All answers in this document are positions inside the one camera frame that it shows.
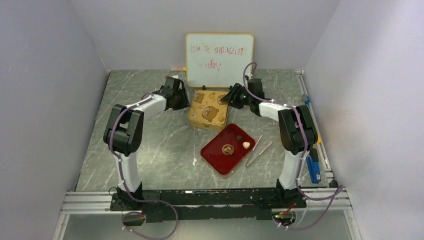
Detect metal tweezers with pink grips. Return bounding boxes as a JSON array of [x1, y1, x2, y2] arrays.
[[244, 135, 274, 168]]

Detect gold chocolate tin box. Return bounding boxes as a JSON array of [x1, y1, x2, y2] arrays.
[[188, 113, 227, 131]]

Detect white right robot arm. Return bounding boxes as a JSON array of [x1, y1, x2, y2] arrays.
[[221, 78, 318, 208]]

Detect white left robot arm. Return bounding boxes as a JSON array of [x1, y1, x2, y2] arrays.
[[103, 76, 190, 210]]

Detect beige heart chocolate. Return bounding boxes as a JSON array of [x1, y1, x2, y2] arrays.
[[242, 141, 251, 149]]

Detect red rectangular tray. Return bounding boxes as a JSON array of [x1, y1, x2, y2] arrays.
[[200, 123, 256, 176]]

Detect whiteboard with yellow frame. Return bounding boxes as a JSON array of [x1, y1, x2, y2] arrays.
[[185, 32, 255, 88]]

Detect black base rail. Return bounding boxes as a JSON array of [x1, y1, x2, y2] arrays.
[[109, 187, 307, 223]]

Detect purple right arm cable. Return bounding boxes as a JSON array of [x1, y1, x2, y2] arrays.
[[242, 62, 345, 232]]

